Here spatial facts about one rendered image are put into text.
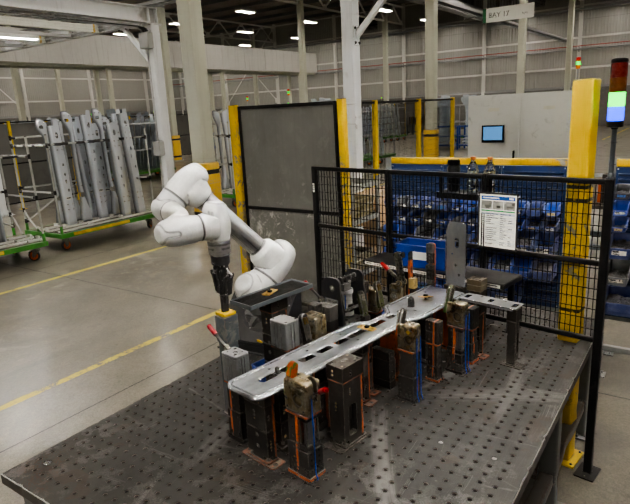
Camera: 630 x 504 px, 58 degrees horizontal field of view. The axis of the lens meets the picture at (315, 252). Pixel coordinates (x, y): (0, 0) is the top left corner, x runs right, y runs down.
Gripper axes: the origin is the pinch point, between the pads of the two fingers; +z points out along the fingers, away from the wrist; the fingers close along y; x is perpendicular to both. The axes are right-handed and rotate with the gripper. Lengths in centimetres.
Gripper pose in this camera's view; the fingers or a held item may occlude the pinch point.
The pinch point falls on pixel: (224, 303)
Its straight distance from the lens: 231.0
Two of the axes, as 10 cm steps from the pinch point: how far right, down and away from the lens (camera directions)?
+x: 6.8, -2.1, 7.0
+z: 0.5, 9.7, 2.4
